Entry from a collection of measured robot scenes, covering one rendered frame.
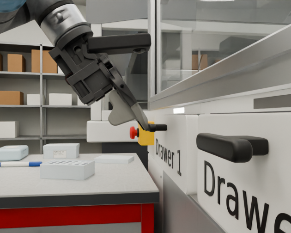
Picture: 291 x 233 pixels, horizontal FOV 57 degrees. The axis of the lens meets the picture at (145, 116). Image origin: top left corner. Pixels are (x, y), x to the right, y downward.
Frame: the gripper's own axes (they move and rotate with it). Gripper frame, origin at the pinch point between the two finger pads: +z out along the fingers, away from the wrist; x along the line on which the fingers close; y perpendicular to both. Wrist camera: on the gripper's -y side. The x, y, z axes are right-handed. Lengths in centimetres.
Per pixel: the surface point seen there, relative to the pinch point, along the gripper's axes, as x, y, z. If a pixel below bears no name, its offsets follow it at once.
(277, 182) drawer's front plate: 33.7, -1.9, 5.2
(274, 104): 30.7, -6.2, 2.0
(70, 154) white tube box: -58, 26, -2
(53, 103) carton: -372, 66, -72
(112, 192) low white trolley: -10.0, 14.0, 9.5
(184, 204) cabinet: 4.0, 3.0, 15.4
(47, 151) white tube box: -59, 33, -8
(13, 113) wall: -402, 132, -99
